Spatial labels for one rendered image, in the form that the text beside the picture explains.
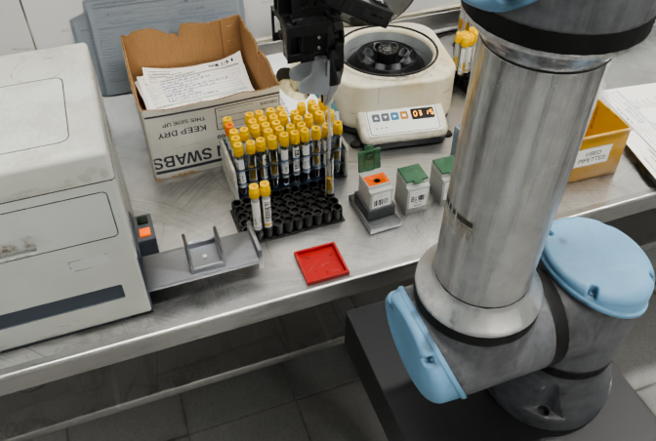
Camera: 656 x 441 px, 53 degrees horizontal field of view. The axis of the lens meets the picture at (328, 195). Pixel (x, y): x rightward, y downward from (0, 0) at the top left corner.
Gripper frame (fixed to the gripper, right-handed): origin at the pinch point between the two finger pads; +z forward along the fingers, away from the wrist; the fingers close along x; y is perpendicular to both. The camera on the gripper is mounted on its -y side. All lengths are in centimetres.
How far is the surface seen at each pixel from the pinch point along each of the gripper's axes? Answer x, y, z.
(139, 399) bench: -15, 41, 83
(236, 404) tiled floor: -22, 19, 110
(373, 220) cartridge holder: 7.4, -5.0, 20.8
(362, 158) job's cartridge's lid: 1.9, -5.1, 12.1
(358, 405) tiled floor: -10, -13, 110
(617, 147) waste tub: 10, -50, 16
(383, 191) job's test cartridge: 6.9, -6.7, 15.5
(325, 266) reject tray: 13.2, 5.5, 22.1
